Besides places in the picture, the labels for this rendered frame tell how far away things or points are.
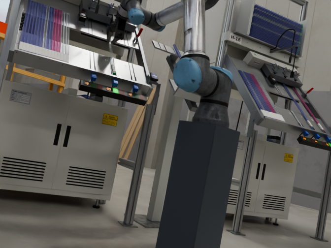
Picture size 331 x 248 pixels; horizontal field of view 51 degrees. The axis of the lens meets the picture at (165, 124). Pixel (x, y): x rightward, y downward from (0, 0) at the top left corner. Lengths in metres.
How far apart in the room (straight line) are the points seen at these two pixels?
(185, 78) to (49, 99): 0.94
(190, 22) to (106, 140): 0.96
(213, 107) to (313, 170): 3.84
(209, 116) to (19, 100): 1.06
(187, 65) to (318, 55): 4.27
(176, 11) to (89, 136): 0.85
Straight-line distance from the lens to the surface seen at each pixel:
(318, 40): 5.54
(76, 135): 2.02
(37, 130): 1.99
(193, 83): 1.27
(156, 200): 2.01
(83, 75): 1.73
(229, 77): 1.40
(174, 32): 6.80
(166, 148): 1.98
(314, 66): 5.42
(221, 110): 1.37
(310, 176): 5.12
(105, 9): 2.26
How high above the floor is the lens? 0.43
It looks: 4 degrees up
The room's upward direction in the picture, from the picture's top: 11 degrees clockwise
